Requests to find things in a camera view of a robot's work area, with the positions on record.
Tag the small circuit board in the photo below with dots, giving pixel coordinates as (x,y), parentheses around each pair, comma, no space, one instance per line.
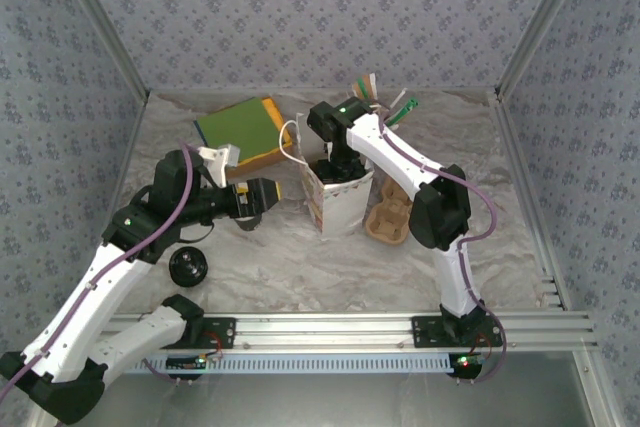
(185,363)
(465,362)

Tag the black plastic cup lid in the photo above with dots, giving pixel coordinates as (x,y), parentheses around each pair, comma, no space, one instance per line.
(187,267)

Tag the green plastic stirrer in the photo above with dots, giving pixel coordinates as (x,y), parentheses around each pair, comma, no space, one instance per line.
(410,105)

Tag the brown pulp cup carrier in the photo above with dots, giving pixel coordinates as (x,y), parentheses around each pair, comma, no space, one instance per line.
(385,224)

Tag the yellow paper napkin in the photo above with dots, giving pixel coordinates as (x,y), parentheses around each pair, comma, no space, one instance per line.
(275,109)

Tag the green striped paper straw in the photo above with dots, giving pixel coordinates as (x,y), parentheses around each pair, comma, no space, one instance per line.
(361,87)

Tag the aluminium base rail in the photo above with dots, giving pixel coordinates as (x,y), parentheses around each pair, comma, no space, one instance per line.
(325,332)

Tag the black and white paper cup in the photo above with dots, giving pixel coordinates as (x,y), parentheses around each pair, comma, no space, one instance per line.
(250,224)

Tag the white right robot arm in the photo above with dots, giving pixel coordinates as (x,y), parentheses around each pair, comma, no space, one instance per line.
(440,212)

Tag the aluminium frame post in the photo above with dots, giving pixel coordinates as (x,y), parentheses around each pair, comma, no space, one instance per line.
(542,22)
(103,22)

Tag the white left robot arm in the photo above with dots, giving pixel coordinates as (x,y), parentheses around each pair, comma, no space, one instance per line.
(110,292)

